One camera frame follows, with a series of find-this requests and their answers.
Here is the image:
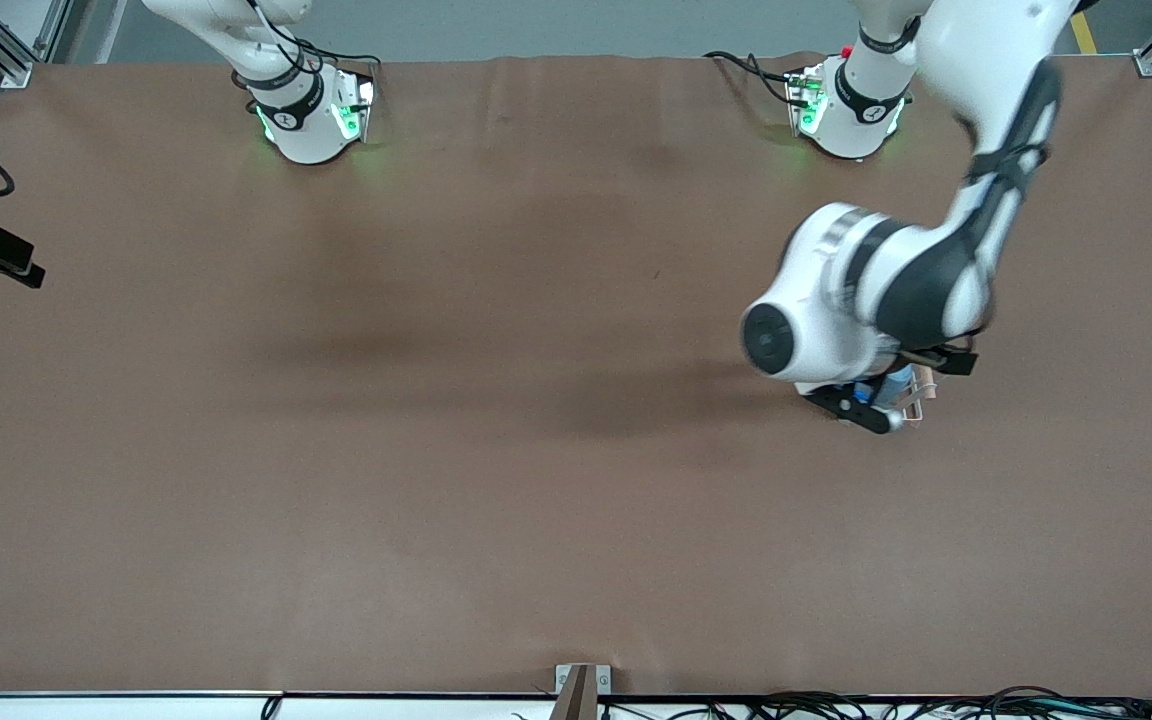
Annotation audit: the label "blue plastic cup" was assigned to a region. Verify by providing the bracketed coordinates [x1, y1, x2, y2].
[854, 365, 917, 409]

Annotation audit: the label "brown table mat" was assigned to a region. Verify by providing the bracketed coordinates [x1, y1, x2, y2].
[0, 55, 1152, 698]

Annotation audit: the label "white wire cup holder rack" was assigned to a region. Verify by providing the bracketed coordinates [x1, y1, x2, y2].
[886, 365, 939, 429]

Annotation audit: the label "tangled black cables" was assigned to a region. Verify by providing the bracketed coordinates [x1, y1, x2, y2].
[596, 685, 1152, 720]

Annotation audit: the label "black left base cable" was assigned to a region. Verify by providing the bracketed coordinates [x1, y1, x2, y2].
[704, 50, 805, 106]

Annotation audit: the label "black base cable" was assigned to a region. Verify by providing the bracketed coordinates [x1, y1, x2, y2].
[704, 50, 805, 106]
[236, 0, 382, 86]

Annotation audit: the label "black right base cable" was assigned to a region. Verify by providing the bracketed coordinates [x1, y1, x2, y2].
[236, 0, 382, 86]

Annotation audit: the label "small metal bracket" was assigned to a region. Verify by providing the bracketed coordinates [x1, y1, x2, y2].
[555, 664, 612, 696]

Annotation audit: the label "brown wooden post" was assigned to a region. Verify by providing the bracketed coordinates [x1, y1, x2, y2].
[548, 665, 599, 720]

